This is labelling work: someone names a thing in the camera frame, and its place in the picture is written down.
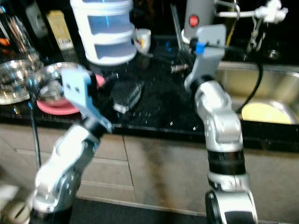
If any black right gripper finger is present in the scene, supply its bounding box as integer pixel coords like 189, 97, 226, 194
171, 5, 183, 49
175, 6, 187, 47

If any stainless steel bowl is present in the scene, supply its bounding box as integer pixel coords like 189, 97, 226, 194
0, 59, 36, 105
26, 62, 76, 106

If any pink plate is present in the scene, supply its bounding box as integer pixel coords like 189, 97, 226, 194
36, 74, 106, 116

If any long metal spoon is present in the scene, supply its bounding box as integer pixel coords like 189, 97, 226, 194
150, 51, 191, 74

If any grey kettle with red button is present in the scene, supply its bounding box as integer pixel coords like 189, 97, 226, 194
185, 0, 216, 41

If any white printed mug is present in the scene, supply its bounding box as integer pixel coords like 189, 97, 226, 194
134, 28, 153, 54

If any clear rectangular plastic lid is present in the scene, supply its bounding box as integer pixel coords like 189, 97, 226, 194
112, 79, 145, 114

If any white stacked plastic container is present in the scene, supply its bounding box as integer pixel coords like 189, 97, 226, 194
70, 0, 134, 66

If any white and metal faucet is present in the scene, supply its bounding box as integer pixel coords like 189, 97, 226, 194
214, 0, 288, 50

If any stainless steel sink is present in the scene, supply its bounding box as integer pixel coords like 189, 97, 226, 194
214, 60, 299, 127

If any yellow plate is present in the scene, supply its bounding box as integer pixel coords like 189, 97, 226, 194
240, 101, 295, 125

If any grey tiled counter cabinet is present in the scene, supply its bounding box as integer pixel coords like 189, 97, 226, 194
0, 119, 299, 220

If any yellow tin box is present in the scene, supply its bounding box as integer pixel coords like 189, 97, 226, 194
45, 10, 74, 51

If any clear glass jar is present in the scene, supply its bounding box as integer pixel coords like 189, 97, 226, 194
0, 0, 43, 66

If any dark glass bottle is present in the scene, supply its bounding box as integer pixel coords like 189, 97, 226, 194
23, 0, 50, 43

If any black floor mat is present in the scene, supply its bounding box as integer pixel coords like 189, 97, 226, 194
69, 197, 212, 224

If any white kettle power cord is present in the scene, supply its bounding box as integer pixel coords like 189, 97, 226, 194
181, 28, 193, 47

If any black cable with blue tape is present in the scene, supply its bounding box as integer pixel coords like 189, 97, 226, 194
189, 41, 265, 115

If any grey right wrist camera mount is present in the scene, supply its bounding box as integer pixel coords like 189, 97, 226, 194
184, 24, 228, 92

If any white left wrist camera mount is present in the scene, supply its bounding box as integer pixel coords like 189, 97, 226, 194
62, 69, 113, 134

